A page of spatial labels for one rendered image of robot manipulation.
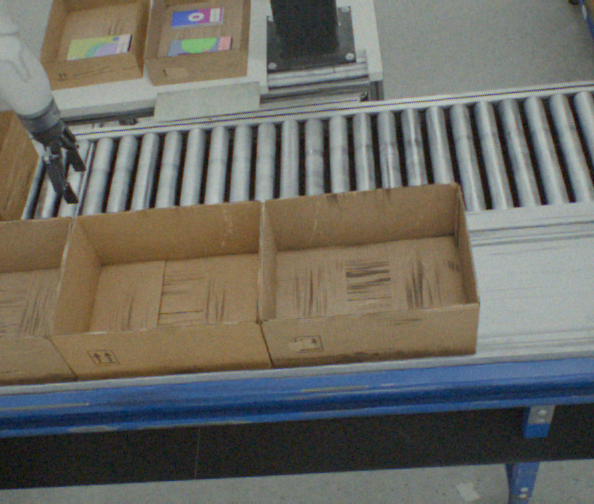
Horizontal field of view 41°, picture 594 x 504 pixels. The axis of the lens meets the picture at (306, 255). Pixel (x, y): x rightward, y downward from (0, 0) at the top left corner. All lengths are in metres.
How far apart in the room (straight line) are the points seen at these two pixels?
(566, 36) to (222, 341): 2.51
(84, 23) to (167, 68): 0.46
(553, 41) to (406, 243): 2.06
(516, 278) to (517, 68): 1.91
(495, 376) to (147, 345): 0.64
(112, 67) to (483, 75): 1.62
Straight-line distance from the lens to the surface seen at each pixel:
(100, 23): 2.73
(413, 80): 3.44
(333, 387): 1.51
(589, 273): 1.70
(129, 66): 2.45
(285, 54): 2.38
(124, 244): 1.76
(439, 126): 2.15
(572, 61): 3.54
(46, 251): 1.82
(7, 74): 1.81
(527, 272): 1.68
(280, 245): 1.72
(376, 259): 1.69
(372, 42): 2.42
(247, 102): 2.28
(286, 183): 2.04
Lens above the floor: 2.23
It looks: 52 degrees down
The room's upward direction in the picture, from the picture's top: 12 degrees counter-clockwise
